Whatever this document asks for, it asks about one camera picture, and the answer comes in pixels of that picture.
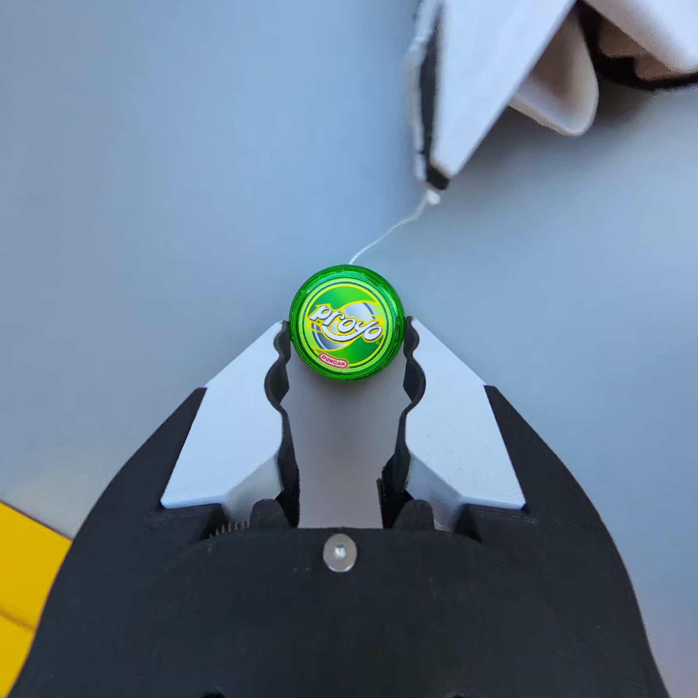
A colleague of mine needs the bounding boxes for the yellow board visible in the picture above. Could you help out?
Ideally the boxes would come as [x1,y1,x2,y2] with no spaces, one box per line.
[0,501,73,698]

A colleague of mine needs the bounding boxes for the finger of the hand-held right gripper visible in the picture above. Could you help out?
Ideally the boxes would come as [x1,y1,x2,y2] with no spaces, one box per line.
[417,0,578,190]

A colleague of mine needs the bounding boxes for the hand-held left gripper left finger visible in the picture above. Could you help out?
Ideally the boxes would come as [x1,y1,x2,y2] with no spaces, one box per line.
[160,321,302,528]

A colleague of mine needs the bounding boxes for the green yoyo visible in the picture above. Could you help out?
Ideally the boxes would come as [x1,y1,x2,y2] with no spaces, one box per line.
[288,264,408,384]

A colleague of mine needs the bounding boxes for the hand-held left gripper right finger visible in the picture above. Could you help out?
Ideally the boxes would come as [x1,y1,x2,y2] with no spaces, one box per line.
[378,316,528,533]

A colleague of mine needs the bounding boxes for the white yoyo string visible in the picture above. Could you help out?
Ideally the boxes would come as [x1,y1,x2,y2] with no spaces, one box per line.
[348,0,444,268]

